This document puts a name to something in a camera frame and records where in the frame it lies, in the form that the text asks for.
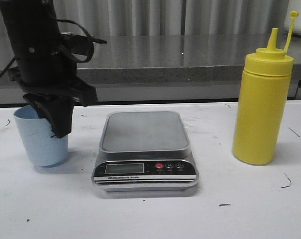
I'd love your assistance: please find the silver digital kitchen scale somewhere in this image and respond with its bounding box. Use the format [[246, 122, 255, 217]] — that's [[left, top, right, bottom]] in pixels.
[[91, 111, 199, 198]]

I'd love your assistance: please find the yellow squeeze bottle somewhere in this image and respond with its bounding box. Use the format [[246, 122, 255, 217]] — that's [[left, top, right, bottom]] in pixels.
[[232, 11, 299, 165]]

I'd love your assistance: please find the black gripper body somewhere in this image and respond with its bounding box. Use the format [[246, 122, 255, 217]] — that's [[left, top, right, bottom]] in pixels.
[[8, 34, 97, 106]]

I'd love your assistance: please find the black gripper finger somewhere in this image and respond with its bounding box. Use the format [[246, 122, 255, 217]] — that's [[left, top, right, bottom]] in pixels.
[[42, 97, 75, 138], [24, 93, 48, 118]]

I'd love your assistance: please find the grey stone counter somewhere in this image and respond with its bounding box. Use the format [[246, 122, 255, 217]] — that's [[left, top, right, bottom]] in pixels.
[[0, 34, 301, 105]]

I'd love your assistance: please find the grey curtain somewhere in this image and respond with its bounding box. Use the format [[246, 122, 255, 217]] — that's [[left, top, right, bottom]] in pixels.
[[0, 0, 290, 38]]

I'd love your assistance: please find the light blue plastic cup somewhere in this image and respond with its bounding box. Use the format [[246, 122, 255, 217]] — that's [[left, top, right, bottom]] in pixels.
[[14, 105, 68, 167]]

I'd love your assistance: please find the white blender appliance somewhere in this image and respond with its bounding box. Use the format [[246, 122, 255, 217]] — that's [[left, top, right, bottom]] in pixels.
[[284, 0, 301, 36]]

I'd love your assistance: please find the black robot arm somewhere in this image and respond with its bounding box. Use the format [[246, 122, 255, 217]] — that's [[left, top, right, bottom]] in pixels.
[[0, 0, 97, 138]]

